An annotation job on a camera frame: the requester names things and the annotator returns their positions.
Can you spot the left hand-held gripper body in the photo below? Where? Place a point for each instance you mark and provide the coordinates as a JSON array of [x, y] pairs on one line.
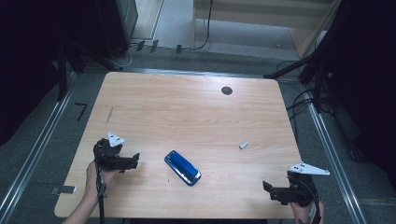
[[106, 152]]

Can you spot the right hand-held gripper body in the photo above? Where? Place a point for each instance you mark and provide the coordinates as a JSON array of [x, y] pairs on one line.
[[302, 189]]

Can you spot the blue stapler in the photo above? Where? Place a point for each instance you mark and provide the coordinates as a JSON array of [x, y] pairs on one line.
[[183, 166]]

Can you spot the person's right hand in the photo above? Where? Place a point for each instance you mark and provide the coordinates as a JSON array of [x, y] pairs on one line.
[[303, 214]]

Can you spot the person's left hand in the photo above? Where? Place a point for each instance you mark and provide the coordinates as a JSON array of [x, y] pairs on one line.
[[91, 180]]

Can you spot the black tape mark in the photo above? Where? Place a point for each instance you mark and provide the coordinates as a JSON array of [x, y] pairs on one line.
[[81, 110]]

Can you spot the grey tape piece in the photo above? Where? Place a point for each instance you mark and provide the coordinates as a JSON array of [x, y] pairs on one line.
[[63, 189]]

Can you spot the black metal stand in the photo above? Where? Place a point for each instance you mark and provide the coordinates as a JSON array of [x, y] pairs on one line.
[[62, 74], [317, 84]]

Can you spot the black round table grommet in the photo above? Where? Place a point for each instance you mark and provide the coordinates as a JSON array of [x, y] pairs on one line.
[[227, 90]]

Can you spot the dark floor plug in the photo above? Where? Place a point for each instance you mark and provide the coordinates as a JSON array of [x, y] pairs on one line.
[[154, 45], [140, 45], [179, 49]]

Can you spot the dark curtain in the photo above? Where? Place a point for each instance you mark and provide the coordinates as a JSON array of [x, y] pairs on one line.
[[28, 62], [367, 77]]

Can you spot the black cabinet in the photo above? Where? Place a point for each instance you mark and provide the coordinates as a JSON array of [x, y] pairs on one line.
[[121, 25]]

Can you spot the metal floor rail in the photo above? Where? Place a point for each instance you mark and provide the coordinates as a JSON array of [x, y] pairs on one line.
[[202, 73], [336, 161], [37, 140]]

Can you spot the beige wooden frame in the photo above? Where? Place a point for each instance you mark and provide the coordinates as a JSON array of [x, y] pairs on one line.
[[243, 18]]

